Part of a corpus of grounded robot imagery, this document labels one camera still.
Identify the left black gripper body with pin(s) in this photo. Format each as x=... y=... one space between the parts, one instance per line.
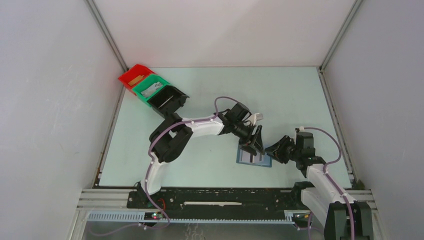
x=240 y=130

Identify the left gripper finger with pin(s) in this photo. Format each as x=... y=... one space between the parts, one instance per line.
x=257 y=141
x=248 y=145

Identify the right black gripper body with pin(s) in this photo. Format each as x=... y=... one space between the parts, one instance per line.
x=293 y=152

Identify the blue card holder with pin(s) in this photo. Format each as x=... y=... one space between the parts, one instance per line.
x=255 y=164

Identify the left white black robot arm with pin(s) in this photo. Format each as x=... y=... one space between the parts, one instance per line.
x=170 y=138

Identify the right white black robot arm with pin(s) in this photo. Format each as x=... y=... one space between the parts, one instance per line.
x=342 y=216

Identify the white striped card in holder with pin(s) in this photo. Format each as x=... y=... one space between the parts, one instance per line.
x=263 y=160

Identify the grey card in green bin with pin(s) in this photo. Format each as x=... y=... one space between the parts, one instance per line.
x=151 y=89

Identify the orange card in red bin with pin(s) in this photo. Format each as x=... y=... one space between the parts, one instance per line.
x=136 y=80

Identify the black plastic bin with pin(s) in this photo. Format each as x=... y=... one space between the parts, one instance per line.
x=167 y=100

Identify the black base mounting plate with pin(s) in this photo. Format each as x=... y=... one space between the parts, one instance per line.
x=220 y=203

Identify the green plastic bin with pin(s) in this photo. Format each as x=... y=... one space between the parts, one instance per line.
x=151 y=79

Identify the red plastic bin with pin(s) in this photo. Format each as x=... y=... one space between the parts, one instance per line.
x=133 y=72

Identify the grey slotted cable duct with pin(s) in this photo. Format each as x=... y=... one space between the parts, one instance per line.
x=142 y=217

